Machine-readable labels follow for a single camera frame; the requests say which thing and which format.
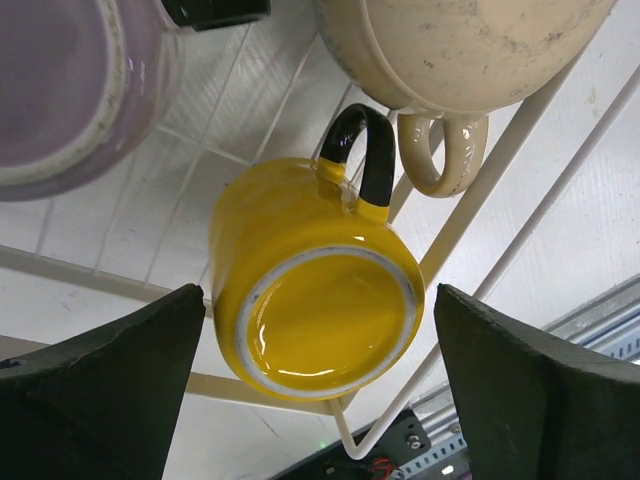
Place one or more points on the mauve purple mug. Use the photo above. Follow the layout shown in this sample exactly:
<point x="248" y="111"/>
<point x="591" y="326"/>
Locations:
<point x="83" y="83"/>

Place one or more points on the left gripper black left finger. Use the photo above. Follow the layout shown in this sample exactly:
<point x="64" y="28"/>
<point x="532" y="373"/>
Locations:
<point x="103" y="404"/>

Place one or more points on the clear acrylic dish rack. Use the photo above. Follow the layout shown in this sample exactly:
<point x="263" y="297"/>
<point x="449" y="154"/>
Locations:
<point x="268" y="90"/>

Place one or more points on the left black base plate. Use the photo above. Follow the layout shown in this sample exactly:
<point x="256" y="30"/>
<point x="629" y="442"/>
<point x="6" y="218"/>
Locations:
<point x="403" y="441"/>

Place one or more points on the yellow glass cup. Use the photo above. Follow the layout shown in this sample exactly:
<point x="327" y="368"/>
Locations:
<point x="314" y="295"/>

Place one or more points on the beige stoneware mug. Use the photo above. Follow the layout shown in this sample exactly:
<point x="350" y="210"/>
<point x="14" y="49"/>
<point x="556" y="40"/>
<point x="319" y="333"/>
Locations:
<point x="445" y="65"/>

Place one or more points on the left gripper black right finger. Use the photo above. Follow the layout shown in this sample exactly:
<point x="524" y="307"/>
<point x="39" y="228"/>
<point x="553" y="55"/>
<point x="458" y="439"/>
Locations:
<point x="531" y="405"/>

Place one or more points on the white slotted cable duct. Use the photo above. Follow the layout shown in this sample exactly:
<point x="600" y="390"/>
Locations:
<point x="444" y="460"/>

